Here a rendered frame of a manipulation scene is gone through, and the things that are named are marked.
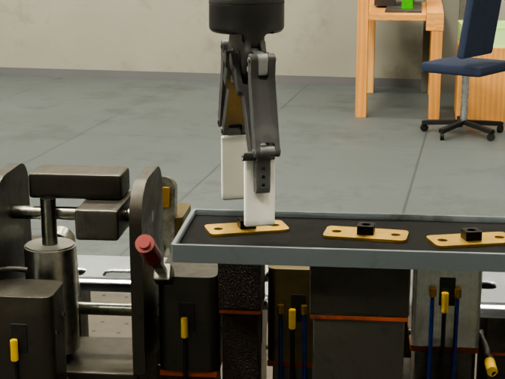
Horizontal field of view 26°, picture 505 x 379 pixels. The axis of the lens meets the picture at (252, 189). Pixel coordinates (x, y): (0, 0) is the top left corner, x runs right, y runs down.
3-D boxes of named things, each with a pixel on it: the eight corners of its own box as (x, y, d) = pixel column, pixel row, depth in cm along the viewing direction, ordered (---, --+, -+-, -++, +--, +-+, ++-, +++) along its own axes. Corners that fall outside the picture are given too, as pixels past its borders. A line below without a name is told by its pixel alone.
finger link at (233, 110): (227, 56, 109) (224, 47, 110) (216, 138, 117) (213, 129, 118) (264, 55, 110) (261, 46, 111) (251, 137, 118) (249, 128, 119)
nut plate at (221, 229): (280, 222, 117) (281, 211, 116) (290, 231, 113) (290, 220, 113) (203, 227, 115) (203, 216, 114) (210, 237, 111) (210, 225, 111)
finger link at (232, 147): (222, 136, 116) (220, 135, 117) (222, 200, 118) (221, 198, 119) (249, 135, 117) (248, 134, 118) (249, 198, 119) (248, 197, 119)
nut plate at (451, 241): (503, 234, 112) (503, 222, 112) (518, 244, 108) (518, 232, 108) (424, 238, 111) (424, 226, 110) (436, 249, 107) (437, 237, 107)
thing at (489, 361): (485, 336, 129) (486, 326, 129) (497, 377, 118) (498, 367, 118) (475, 336, 130) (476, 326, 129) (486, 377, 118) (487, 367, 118)
